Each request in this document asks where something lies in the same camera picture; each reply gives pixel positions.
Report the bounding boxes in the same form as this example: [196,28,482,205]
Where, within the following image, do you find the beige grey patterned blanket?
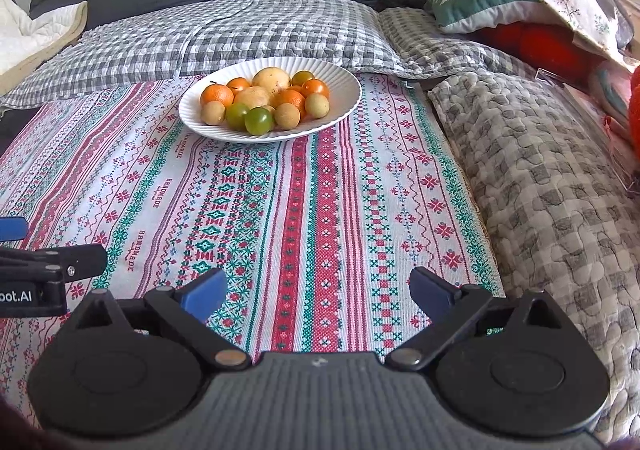
[428,72,639,442]

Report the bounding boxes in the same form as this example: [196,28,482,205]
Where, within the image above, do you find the small tan longan fruit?
[305,93,331,119]

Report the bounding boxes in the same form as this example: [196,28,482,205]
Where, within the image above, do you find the red cushion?
[476,22,604,84]

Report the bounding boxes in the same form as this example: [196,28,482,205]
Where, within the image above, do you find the white ribbed plate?
[178,58,362,144]

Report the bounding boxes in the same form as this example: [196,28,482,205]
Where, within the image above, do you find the patterned red green tablecloth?
[0,71,507,411]

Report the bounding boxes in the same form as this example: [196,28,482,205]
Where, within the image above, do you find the large yellow passion fruit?
[234,87,273,110]

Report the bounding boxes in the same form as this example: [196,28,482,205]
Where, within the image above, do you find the grey white checkered quilt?
[1,0,535,110]

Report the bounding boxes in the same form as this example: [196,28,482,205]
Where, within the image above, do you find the dark green tomato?
[226,102,250,132]

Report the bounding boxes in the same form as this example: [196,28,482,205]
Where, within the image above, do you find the orange mandarin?
[200,84,234,107]
[272,88,305,117]

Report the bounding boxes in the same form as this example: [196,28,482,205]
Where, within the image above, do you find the floral paper bag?
[539,0,639,72]

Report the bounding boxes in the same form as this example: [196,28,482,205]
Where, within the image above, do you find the white beige folded blanket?
[0,0,88,95]

